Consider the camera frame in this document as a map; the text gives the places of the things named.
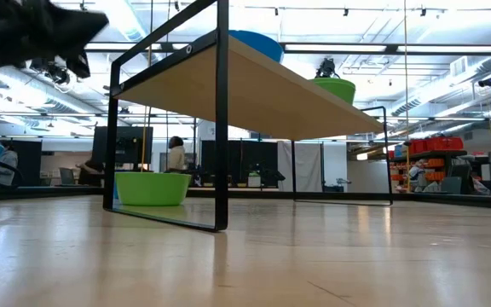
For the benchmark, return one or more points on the black storage rack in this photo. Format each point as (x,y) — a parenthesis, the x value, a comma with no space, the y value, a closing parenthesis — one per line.
(441,153)

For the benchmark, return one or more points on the black monitor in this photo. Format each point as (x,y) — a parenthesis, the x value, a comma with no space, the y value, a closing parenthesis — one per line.
(132,147)

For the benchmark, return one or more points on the white partition panel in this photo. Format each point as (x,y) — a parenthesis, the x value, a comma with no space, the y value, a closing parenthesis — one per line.
(309,162)

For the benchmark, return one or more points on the black partition panel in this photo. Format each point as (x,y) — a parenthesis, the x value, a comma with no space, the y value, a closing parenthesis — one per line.
(250,149)

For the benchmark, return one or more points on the black ceiling camera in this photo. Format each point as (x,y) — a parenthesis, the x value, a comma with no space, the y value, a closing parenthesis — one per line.
(488,81)

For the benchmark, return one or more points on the grey chair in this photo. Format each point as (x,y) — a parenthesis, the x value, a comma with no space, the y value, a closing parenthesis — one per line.
(66,175)

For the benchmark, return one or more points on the red storage bin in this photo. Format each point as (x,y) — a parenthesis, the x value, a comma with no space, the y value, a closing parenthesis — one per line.
(417,146)
(446,143)

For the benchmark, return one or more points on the black overhead camera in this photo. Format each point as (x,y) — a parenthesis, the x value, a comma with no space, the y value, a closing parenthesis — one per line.
(325,68)

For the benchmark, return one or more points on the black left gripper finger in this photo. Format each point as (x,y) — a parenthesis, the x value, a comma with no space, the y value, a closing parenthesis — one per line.
(75,30)

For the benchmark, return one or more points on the person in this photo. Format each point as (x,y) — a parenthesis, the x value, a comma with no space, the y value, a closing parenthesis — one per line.
(88,170)
(417,170)
(4,166)
(176,153)

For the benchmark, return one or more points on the wooden shelf riser black legs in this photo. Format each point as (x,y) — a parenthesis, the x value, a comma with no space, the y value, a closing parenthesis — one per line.
(262,98)

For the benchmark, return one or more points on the orange storage bin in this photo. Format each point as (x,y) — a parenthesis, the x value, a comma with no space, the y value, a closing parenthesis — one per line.
(436,175)
(436,163)

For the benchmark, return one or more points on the black aluminium rig frame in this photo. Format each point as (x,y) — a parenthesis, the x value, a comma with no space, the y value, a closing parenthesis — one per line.
(475,200)

